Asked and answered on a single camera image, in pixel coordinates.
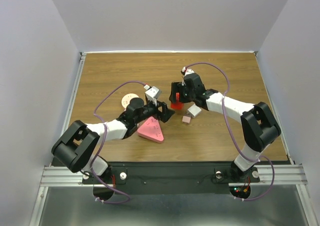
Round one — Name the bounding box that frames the aluminium front rail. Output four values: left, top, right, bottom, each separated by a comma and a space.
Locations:
40, 164, 308, 187

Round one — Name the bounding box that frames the small pink square adapter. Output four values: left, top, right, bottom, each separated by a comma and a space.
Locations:
182, 115, 192, 124

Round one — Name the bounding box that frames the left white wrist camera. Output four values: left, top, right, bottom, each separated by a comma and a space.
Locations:
144, 84, 162, 106

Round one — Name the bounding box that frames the pink triangular power strip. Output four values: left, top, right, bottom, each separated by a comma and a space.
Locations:
137, 117, 164, 143

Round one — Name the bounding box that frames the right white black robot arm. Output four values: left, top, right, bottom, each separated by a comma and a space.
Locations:
169, 73, 281, 182

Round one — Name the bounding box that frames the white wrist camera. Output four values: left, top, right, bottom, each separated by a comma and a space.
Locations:
181, 66, 195, 78
144, 84, 162, 106

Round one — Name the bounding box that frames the white cube charger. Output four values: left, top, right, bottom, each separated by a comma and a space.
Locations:
186, 104, 202, 118

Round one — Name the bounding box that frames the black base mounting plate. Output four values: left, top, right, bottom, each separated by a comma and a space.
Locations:
82, 161, 261, 196

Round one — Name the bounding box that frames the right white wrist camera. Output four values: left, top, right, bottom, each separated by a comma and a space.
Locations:
181, 66, 195, 78

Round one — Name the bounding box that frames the aluminium rail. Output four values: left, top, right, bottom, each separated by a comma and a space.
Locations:
54, 51, 87, 140
40, 164, 308, 187

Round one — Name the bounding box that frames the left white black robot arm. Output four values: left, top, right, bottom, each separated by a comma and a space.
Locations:
51, 97, 175, 183

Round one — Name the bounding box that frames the aluminium left side rail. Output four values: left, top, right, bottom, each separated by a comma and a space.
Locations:
54, 51, 87, 140

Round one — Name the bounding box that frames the round pink power socket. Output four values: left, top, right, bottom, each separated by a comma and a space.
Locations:
121, 93, 139, 109

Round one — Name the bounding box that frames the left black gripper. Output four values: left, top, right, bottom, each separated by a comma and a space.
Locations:
135, 98, 175, 125

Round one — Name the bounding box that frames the red cube plug adapter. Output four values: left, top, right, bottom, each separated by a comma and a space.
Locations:
170, 92, 184, 111

